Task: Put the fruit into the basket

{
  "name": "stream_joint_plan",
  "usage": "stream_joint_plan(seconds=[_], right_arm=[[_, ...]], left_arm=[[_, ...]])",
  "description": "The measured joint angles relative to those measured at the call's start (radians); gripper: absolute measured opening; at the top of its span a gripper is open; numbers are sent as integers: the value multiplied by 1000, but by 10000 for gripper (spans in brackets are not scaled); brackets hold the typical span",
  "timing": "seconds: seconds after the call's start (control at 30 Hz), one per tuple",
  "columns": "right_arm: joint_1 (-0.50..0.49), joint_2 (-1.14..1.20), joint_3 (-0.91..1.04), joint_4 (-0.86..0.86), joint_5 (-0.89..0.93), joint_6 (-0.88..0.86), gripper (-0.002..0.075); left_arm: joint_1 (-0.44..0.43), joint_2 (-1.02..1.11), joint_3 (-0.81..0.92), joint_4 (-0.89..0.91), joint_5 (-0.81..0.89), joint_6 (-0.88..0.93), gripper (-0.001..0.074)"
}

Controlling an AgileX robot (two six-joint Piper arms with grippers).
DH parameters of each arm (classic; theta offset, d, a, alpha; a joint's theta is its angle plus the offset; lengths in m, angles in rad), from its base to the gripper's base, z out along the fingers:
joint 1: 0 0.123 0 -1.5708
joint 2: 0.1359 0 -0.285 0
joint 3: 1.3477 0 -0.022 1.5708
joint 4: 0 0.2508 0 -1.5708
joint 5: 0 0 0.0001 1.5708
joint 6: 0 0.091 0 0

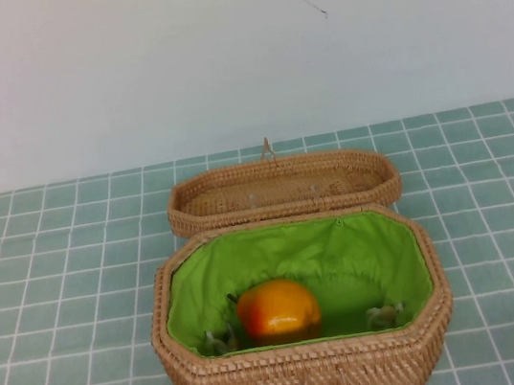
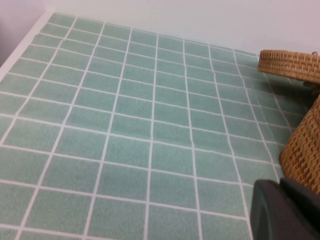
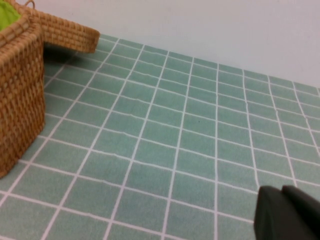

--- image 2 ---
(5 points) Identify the wicker basket body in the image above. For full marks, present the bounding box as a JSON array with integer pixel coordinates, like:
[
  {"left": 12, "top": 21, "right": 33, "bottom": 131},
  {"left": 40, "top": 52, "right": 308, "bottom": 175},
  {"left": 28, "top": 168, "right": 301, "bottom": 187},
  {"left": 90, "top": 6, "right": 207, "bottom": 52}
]
[{"left": 279, "top": 94, "right": 320, "bottom": 195}]

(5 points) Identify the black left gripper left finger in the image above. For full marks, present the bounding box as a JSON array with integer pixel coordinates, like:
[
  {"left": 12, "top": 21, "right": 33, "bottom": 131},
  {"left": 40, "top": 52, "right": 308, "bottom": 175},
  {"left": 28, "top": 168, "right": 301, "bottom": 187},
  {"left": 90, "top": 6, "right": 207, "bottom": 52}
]
[{"left": 250, "top": 179, "right": 301, "bottom": 240}]

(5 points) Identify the small woven basket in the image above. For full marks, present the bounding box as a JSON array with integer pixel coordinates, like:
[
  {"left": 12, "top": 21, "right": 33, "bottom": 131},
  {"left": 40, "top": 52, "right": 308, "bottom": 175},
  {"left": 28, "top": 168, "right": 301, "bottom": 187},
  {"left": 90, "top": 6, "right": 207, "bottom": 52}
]
[{"left": 258, "top": 49, "right": 320, "bottom": 85}]

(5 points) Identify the green checked tablecloth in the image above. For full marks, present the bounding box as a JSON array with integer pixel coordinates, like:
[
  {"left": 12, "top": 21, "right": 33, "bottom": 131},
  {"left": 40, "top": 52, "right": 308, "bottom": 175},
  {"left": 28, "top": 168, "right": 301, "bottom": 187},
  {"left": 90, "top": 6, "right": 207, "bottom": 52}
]
[{"left": 0, "top": 12, "right": 320, "bottom": 240}]

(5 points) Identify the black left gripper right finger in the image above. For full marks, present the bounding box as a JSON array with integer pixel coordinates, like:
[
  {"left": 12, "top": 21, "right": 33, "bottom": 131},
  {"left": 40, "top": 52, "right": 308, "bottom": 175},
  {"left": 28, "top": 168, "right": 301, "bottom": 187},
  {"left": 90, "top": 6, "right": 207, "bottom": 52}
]
[{"left": 279, "top": 177, "right": 320, "bottom": 240}]

